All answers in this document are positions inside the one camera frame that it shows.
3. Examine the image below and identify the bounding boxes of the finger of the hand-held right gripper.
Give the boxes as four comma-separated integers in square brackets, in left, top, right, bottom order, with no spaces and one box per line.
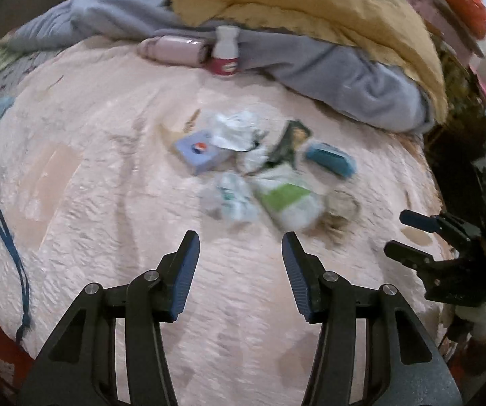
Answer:
[399,209,477,248]
[384,240,470,289]

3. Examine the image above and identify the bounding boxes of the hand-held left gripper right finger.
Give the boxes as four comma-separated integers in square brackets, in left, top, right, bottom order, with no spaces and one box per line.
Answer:
[281,232,464,406]

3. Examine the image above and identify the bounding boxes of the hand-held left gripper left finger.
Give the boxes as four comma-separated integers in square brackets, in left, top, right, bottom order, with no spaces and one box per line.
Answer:
[17,230,201,406]

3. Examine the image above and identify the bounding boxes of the brown wrapper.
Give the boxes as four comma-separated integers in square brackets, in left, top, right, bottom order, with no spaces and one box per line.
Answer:
[317,190,361,246]

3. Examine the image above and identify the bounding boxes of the green and white packet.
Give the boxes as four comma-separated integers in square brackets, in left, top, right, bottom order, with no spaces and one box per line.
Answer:
[251,165,326,235]

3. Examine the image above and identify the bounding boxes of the white green plastic packet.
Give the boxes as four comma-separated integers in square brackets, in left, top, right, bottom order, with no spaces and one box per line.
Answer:
[201,171,258,223]

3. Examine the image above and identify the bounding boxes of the teal box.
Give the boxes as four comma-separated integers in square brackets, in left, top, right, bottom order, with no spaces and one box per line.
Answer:
[304,141,358,178]

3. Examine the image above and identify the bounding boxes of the small white tissue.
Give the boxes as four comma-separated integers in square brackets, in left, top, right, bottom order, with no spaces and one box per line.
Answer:
[237,146,269,174]

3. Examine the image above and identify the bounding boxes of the pale blue medicine box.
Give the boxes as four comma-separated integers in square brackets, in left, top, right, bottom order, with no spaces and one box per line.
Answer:
[173,129,233,176]

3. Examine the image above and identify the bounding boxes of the dark printed packet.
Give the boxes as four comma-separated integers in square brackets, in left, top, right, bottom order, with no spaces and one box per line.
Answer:
[268,119,313,170]

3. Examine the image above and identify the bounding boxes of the person's right forearm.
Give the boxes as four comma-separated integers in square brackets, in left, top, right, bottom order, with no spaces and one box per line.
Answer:
[450,298,486,377]

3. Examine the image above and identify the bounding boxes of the pink quilted blanket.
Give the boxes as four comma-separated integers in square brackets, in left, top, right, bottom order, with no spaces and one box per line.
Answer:
[0,34,451,406]

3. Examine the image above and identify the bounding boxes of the grey blanket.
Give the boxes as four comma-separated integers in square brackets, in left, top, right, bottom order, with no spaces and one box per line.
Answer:
[0,0,436,134]

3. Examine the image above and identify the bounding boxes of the pink flask bottle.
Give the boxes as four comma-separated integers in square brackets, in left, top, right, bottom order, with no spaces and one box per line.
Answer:
[136,35,210,67]

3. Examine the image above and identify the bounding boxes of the white red-labelled pill bottle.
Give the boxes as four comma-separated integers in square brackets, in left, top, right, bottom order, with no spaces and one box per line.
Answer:
[208,25,241,77]

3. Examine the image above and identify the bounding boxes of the yellow frilled blanket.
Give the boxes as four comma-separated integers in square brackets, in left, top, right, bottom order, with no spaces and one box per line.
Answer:
[170,0,449,123]

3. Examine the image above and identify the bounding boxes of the patterned bed sheet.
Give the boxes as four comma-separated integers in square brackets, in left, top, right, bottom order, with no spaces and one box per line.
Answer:
[0,48,62,123]

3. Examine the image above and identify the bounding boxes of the blue lanyard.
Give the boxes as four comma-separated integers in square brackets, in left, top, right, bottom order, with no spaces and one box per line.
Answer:
[0,203,34,343]

